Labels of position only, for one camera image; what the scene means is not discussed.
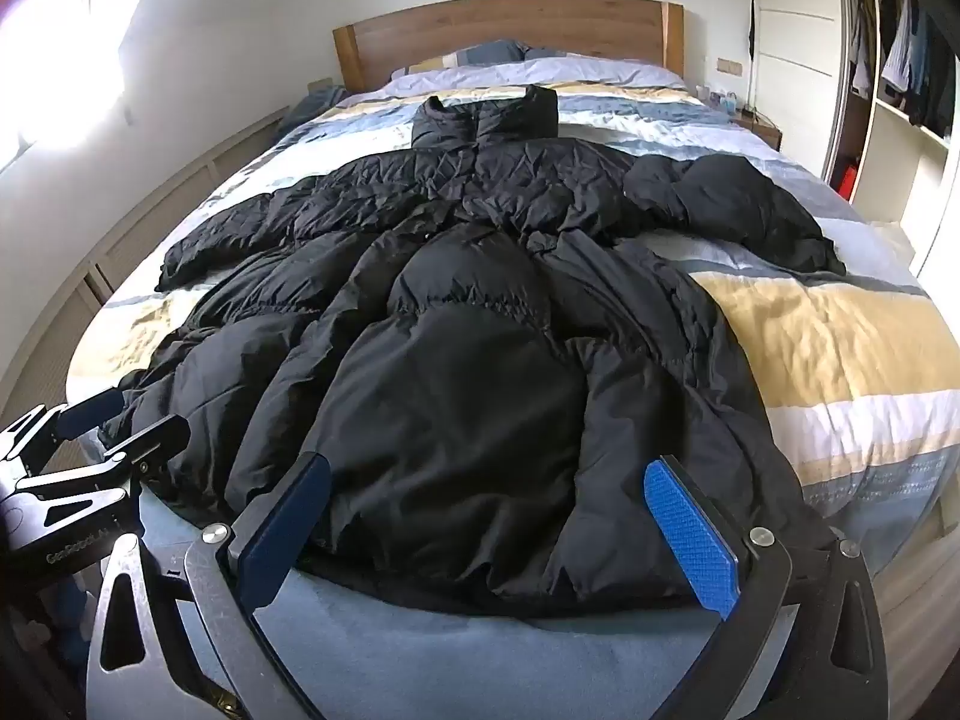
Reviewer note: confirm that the bright window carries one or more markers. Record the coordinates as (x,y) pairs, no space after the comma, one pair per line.
(52,67)

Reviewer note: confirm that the wooden nightstand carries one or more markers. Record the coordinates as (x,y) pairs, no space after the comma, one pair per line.
(761,133)

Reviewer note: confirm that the bed with striped duvet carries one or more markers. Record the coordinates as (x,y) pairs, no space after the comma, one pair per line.
(825,330)

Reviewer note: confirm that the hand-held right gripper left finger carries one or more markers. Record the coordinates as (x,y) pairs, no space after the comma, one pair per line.
(285,532)

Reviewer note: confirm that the red bag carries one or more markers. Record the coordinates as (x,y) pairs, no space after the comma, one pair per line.
(847,180)

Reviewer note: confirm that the small blue bottle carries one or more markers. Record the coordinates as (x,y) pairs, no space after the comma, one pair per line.
(724,101)

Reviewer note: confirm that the beige wall socket panel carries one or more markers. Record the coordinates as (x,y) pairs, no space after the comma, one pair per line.
(729,66)

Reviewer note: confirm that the hanging clothes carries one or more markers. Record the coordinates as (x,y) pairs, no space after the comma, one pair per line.
(900,45)

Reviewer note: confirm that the striped pillow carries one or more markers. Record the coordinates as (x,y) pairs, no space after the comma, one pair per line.
(431,64)

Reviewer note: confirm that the wooden headboard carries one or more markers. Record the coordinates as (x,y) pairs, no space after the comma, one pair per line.
(525,22)

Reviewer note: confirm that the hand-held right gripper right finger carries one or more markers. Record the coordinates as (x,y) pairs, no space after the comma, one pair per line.
(690,532)

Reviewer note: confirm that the black puffer coat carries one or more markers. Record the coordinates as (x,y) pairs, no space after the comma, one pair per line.
(450,390)

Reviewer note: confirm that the white wardrobe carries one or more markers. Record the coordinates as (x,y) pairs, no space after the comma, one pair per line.
(802,30)

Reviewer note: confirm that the beige low wall cabinet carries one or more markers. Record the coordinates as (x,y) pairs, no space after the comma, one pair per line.
(127,240)

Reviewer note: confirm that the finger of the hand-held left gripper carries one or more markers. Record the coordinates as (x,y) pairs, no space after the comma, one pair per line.
(90,411)
(150,439)

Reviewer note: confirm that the blue pillow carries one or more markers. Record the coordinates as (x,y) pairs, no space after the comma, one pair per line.
(491,52)

